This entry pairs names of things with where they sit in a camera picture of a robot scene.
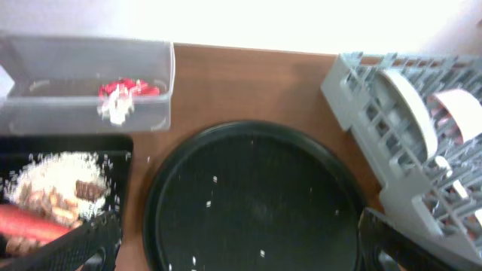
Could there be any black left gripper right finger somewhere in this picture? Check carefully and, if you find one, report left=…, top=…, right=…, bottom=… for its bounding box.
left=358, top=208, right=454, bottom=271

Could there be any clear plastic waste bin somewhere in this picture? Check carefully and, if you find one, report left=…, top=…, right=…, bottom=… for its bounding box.
left=1, top=35, right=175, bottom=135

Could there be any pile of rice and nuts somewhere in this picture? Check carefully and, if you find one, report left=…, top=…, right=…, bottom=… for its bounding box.
left=1, top=152, right=110, bottom=257

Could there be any red snack wrapper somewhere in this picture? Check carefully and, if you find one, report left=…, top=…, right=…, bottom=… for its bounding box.
left=98, top=78, right=160, bottom=97

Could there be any crumpled white tissue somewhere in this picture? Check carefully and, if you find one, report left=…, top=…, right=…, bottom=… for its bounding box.
left=97, top=84, right=134, bottom=126

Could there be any orange carrot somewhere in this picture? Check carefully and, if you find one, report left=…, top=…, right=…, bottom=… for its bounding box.
left=1, top=205, right=71, bottom=242

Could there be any grey plate with food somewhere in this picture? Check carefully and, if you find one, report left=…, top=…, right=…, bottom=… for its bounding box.
left=373, top=69, right=438, bottom=163

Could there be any grey dishwasher rack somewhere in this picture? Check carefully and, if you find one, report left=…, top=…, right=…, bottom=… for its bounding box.
left=321, top=53, right=481, bottom=269

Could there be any round black serving tray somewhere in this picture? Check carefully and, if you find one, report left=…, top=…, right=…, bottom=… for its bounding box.
left=142, top=120, right=366, bottom=271

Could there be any black rectangular tray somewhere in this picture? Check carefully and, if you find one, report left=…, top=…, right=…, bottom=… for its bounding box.
left=0, top=134, right=135, bottom=260

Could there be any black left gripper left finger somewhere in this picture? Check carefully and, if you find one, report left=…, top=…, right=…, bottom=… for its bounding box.
left=1, top=211, right=122, bottom=271

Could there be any brown ginger piece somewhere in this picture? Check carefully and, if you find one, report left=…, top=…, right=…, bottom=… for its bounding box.
left=75, top=181, right=106, bottom=202

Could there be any pale pink bowl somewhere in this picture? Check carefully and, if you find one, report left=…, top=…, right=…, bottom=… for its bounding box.
left=428, top=89, right=481, bottom=145

